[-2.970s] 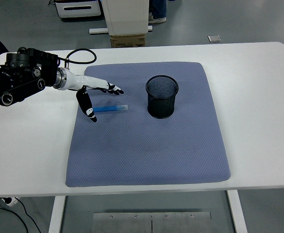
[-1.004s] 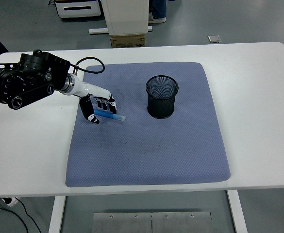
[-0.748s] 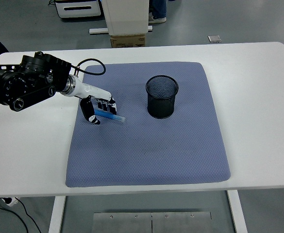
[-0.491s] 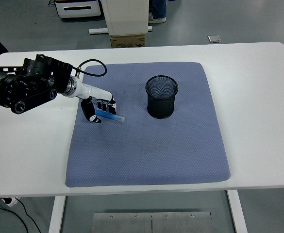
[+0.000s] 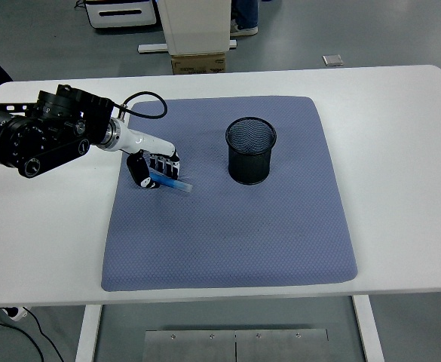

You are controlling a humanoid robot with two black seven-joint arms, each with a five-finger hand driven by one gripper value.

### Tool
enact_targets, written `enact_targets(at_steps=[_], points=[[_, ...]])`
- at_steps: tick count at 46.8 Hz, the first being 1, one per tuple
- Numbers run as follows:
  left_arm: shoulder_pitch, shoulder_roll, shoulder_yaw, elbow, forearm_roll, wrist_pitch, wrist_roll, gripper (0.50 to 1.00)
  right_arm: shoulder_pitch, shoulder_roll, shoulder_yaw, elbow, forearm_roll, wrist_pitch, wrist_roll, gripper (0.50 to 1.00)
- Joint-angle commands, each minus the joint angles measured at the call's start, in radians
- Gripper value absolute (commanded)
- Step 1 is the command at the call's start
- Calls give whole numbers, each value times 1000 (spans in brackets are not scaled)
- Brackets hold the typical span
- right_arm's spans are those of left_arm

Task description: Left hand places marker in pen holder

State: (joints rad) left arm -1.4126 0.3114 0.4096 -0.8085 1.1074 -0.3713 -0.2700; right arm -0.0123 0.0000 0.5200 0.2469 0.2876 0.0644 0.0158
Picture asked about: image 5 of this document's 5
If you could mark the white power strip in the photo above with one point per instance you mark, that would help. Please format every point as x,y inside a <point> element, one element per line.
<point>16,313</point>

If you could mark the white pedestal column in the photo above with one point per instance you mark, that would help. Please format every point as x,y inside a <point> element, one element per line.
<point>195,26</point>

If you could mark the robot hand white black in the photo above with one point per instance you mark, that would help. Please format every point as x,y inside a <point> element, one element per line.
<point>144,143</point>

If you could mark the small grey floor plate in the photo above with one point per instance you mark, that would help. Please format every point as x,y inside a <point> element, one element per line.
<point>333,60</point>

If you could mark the grey metal plate with screws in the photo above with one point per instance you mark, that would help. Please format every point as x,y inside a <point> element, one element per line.
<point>205,347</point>

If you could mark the blue-grey textured mat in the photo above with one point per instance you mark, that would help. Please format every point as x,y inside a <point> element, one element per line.
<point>224,234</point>

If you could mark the white table leg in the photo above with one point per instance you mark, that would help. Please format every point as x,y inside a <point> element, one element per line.
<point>369,328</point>
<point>88,332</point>

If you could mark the white appliance with black slot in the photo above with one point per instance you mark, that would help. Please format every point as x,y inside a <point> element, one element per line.
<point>122,15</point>

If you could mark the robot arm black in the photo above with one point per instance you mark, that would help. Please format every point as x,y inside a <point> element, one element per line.
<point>43,139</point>

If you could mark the white pedestal base bar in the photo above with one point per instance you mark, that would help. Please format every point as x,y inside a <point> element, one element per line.
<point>152,47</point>

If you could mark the black mesh pen holder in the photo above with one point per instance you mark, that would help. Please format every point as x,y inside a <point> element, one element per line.
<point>250,166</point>

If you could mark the brown cardboard box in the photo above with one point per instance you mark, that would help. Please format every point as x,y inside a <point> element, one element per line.
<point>199,64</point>

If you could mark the blue marker with clear cap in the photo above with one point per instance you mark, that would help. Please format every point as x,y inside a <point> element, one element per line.
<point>176,184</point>

